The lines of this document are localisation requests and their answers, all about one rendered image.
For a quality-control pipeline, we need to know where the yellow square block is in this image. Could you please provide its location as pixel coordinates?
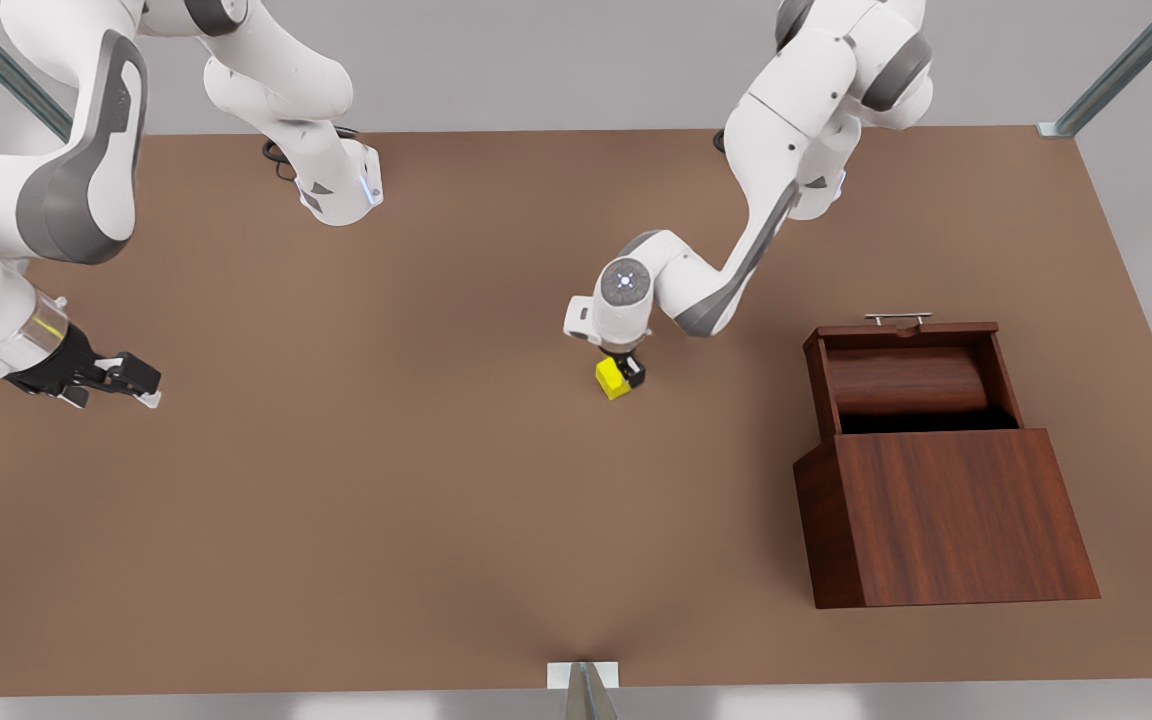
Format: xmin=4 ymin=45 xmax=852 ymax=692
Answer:
xmin=595 ymin=357 xmax=634 ymax=402

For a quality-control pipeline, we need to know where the silver frame post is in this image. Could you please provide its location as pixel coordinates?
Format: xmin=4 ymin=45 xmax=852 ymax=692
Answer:
xmin=547 ymin=660 xmax=621 ymax=720
xmin=0 ymin=0 xmax=74 ymax=142
xmin=1036 ymin=0 xmax=1152 ymax=139

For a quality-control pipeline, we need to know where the wooden drawer with silver handle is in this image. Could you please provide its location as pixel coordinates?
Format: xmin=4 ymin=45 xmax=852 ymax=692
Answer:
xmin=802 ymin=312 xmax=1028 ymax=437

